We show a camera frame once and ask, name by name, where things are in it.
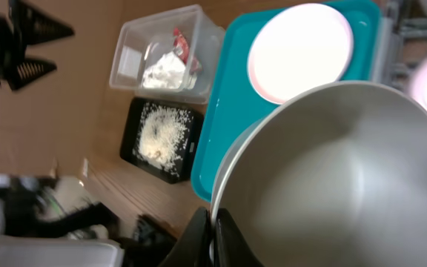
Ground teal serving tray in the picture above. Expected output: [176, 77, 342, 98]
[191, 1, 382, 202]

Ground clear plastic bin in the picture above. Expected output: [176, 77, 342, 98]
[109, 4, 225, 105]

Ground pink plate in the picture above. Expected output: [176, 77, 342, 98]
[247, 3, 354, 105]

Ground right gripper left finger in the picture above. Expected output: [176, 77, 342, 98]
[159, 207, 212, 267]

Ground white tissue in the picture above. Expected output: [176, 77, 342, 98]
[142, 51, 186, 90]

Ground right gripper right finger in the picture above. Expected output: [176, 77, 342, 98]
[213, 208, 263, 267]

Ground red snack wrapper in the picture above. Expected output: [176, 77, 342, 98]
[173, 27, 202, 73]

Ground grey bowl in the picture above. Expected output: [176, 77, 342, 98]
[211, 81, 427, 266]

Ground black tray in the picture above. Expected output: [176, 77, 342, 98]
[119, 98, 204, 184]

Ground white rice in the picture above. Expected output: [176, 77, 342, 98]
[132, 102, 193, 178]

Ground grey dishwasher rack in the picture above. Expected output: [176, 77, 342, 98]
[370, 0, 427, 90]

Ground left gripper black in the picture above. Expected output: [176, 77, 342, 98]
[0, 0, 75, 91]

